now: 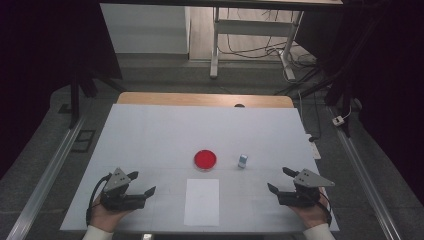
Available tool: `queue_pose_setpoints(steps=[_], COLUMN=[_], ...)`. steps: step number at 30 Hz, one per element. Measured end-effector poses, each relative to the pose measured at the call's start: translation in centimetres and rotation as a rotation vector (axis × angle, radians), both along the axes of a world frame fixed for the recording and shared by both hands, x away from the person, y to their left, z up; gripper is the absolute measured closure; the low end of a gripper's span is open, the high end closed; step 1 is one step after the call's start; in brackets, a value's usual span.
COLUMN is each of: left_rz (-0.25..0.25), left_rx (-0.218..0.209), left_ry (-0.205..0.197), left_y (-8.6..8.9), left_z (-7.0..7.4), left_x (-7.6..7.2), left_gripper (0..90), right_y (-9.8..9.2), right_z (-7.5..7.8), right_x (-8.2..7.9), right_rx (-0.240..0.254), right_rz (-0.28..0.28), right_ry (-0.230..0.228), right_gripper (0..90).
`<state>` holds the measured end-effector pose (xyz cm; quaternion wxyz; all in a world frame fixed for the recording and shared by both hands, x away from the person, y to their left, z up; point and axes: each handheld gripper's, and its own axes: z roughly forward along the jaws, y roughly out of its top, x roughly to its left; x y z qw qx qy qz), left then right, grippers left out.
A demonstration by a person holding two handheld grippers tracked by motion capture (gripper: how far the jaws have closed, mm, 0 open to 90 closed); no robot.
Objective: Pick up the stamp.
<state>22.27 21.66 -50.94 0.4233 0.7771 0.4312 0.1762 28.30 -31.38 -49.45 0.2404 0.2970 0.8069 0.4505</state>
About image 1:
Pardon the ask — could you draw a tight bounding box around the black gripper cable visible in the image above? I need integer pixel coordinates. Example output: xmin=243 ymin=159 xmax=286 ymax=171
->
xmin=316 ymin=190 xmax=334 ymax=228
xmin=85 ymin=172 xmax=114 ymax=228

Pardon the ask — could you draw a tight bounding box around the round red ink pad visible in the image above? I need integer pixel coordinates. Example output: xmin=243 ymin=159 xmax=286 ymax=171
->
xmin=193 ymin=149 xmax=218 ymax=171

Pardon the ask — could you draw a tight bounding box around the white table mat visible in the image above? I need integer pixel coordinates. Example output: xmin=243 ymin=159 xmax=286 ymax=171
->
xmin=59 ymin=103 xmax=340 ymax=233

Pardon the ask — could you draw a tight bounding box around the dark curtain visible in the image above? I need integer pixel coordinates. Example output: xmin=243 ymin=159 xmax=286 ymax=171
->
xmin=0 ymin=0 xmax=123 ymax=179
xmin=294 ymin=0 xmax=424 ymax=206

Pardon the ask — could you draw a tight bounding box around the white paper sheet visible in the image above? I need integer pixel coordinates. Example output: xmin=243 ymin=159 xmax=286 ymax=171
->
xmin=183 ymin=178 xmax=221 ymax=227

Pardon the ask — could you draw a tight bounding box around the white cabinet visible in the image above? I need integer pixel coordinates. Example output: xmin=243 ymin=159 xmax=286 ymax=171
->
xmin=99 ymin=3 xmax=191 ymax=55

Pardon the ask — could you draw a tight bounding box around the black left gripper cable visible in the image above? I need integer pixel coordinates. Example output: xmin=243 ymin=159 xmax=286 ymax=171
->
xmin=85 ymin=172 xmax=114 ymax=228

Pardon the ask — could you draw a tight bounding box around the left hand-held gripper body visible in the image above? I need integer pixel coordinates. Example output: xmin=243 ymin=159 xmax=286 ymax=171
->
xmin=99 ymin=167 xmax=148 ymax=212

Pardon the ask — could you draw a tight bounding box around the person's right hand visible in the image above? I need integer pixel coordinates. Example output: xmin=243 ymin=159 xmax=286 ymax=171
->
xmin=288 ymin=186 xmax=333 ymax=230

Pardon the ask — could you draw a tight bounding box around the black floor socket frame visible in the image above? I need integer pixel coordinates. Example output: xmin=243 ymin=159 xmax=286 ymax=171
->
xmin=71 ymin=129 xmax=97 ymax=154

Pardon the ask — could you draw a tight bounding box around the person's left hand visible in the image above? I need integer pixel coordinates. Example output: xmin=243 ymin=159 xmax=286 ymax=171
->
xmin=89 ymin=194 xmax=135 ymax=233

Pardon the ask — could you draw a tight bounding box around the black tripod stand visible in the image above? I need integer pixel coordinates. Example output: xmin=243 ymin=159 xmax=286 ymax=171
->
xmin=67 ymin=64 xmax=127 ymax=130
xmin=273 ymin=56 xmax=356 ymax=138

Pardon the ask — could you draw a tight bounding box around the metal floor rail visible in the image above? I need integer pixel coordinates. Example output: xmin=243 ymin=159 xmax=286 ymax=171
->
xmin=328 ymin=106 xmax=403 ymax=240
xmin=6 ymin=114 xmax=88 ymax=240

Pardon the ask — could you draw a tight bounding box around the white desk frame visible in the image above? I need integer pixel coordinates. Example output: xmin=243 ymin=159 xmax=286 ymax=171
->
xmin=209 ymin=6 xmax=305 ymax=81

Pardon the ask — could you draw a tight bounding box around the tangle of floor cables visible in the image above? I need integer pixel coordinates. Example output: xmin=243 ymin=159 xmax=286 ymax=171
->
xmin=218 ymin=8 xmax=323 ymax=73

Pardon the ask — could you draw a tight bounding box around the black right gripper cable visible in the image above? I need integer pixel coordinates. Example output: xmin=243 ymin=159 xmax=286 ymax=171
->
xmin=316 ymin=190 xmax=334 ymax=228

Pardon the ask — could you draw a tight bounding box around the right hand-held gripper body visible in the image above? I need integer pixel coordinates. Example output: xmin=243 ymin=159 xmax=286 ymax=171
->
xmin=276 ymin=168 xmax=336 ymax=209

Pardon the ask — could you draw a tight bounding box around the wooden table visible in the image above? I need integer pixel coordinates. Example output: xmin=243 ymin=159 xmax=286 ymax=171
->
xmin=116 ymin=91 xmax=295 ymax=109

